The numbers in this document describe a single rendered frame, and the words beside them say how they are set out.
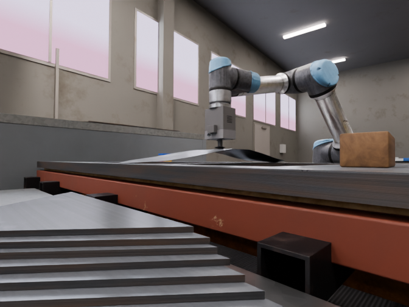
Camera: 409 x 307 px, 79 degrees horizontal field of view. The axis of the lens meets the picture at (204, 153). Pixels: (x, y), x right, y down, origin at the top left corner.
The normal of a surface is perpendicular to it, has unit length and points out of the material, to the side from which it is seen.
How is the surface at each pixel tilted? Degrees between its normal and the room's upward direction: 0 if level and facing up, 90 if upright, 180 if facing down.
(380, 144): 90
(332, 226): 90
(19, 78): 90
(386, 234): 90
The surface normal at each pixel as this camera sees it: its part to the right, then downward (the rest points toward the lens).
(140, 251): 0.08, -0.03
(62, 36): 0.78, -0.01
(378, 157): -0.65, -0.02
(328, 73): 0.41, -0.09
